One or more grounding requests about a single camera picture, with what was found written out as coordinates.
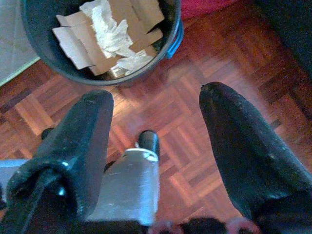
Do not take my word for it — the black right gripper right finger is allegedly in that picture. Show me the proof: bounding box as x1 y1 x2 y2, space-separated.
198 81 312 234

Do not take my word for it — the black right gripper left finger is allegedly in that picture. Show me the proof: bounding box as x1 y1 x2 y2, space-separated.
0 89 115 234

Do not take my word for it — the large red cushion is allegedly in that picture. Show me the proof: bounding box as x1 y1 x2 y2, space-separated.
181 0 244 21

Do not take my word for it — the black furniture piece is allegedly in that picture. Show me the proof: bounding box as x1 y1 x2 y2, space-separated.
253 0 312 81

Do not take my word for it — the silver robot leg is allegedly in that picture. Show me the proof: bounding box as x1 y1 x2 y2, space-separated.
0 159 27 191
86 131 161 226

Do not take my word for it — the brown flattened cardboard piece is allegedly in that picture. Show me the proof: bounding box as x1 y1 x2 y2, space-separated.
90 0 165 76

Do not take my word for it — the pale flattened cardboard piece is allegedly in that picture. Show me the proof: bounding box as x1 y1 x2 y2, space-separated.
52 11 103 70

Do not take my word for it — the crumpled white tissue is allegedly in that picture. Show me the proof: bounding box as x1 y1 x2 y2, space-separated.
116 50 154 76
79 0 136 59

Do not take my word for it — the dark round waste bin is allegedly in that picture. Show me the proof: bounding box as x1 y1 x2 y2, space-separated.
20 0 184 86

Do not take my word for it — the blue bin handle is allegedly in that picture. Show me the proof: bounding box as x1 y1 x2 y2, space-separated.
165 19 184 59

